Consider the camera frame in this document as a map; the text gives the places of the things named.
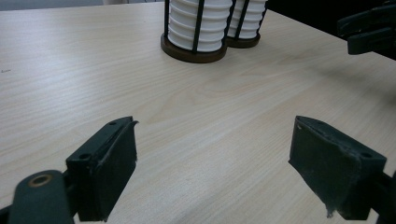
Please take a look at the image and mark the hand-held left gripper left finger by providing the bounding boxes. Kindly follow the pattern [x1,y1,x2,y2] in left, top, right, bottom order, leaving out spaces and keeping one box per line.
[64,116,139,223]

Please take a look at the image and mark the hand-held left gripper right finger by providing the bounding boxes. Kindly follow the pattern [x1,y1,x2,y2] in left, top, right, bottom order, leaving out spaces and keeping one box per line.
[288,115,388,221]

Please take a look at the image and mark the black wire cup holder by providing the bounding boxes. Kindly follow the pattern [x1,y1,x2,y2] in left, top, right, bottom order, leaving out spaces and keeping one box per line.
[160,0,232,64]
[226,0,269,49]

